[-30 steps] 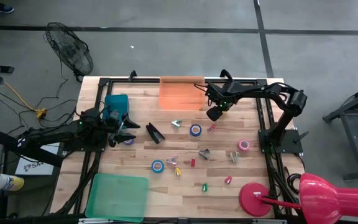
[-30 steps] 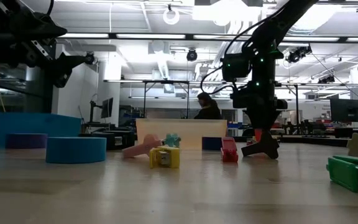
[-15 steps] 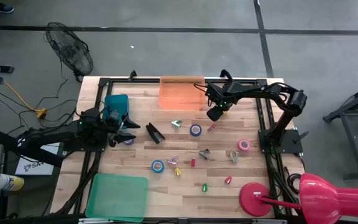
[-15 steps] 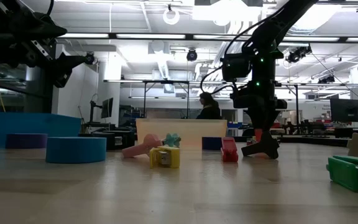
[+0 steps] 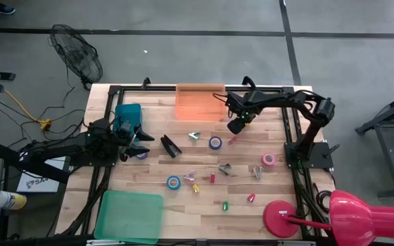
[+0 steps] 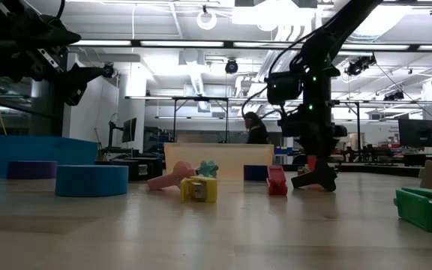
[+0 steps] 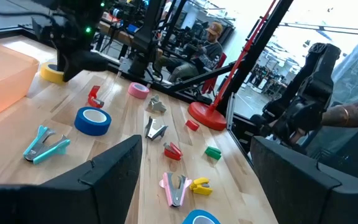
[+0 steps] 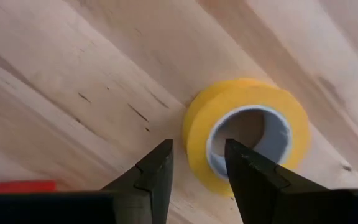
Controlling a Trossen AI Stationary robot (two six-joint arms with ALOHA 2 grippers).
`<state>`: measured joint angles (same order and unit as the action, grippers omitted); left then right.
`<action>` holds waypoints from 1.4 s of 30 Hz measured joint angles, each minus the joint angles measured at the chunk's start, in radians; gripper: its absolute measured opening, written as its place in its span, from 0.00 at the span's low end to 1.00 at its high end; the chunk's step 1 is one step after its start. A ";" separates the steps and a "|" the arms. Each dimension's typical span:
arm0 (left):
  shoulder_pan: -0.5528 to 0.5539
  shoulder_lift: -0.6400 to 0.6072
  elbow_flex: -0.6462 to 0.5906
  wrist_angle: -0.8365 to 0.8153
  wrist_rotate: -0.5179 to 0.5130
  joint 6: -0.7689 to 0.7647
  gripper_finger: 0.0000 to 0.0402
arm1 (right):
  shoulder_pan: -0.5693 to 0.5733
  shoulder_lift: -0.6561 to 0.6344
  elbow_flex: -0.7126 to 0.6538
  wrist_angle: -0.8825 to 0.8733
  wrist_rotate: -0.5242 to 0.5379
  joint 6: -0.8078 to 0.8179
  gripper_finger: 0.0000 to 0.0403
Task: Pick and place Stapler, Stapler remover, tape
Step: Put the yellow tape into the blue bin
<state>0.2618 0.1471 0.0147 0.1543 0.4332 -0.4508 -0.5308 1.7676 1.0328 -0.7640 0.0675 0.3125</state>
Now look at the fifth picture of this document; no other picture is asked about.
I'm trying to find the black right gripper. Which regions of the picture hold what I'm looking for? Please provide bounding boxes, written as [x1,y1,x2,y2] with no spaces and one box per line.
[225,90,263,135]

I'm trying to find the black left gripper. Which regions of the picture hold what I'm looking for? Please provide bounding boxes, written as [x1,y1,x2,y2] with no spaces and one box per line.
[114,119,155,163]

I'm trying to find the dark blue tape roll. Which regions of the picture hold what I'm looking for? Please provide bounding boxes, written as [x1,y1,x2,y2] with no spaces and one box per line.
[208,136,223,150]

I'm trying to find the pink tape roll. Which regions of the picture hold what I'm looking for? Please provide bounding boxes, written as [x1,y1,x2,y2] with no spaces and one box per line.
[261,152,277,167]

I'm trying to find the black staple remover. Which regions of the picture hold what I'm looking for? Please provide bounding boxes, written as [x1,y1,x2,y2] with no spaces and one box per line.
[218,163,233,176]

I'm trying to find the light blue tape roll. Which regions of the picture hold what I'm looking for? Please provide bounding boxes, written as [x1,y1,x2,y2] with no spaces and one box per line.
[166,175,182,191]

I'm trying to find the beige staple remover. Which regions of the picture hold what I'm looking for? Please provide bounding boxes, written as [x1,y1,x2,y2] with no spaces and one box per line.
[252,165,265,180]

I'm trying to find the blue plastic bin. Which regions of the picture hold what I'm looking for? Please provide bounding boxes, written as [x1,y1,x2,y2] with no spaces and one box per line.
[113,103,143,136]

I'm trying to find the translucent orange plastic bin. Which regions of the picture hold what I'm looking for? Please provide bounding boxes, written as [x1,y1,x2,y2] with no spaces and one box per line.
[175,83,227,122]

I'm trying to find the green plastic tray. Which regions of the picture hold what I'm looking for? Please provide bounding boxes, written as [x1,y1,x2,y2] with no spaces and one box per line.
[93,190,165,245]

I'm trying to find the white paper sign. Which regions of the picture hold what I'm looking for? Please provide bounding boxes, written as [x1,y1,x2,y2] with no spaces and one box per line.
[16,156,66,193]

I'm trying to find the black floor fan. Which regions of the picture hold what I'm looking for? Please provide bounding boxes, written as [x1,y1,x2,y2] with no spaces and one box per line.
[49,23,104,90]

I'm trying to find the white and yellow bottle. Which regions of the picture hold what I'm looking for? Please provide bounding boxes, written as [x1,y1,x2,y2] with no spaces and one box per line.
[0,190,27,210]

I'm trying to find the red desk lamp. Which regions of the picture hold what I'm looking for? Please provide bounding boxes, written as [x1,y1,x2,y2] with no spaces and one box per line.
[262,189,394,246]

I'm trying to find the black metal side table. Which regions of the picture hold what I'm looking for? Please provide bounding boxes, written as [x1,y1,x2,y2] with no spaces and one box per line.
[355,87,394,199]

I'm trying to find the person's shoe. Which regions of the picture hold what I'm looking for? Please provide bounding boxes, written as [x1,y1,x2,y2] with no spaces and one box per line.
[0,1,16,15]

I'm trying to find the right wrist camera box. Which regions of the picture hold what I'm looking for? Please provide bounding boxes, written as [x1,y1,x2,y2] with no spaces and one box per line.
[239,109,257,123]

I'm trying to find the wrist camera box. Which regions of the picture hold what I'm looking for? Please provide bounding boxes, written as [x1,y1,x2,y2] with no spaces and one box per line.
[118,120,133,137]
[239,109,257,123]

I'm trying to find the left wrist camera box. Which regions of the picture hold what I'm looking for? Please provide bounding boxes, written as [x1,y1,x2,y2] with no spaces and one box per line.
[118,120,133,137]

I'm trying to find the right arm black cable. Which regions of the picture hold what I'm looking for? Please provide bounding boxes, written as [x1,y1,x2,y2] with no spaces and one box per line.
[212,91,231,105]

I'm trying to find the black metal table frame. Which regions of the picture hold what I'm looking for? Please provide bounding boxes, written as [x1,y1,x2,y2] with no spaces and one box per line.
[60,83,337,240]

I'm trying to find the black floor cable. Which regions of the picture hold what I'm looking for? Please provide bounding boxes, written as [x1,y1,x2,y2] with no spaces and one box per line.
[0,61,88,144]

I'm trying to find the coiled black cable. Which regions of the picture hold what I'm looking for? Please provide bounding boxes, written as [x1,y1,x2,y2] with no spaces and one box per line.
[315,184,334,213]

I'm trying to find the yellow extension cord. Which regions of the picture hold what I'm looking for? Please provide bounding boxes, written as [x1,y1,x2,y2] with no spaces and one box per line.
[0,70,53,131]

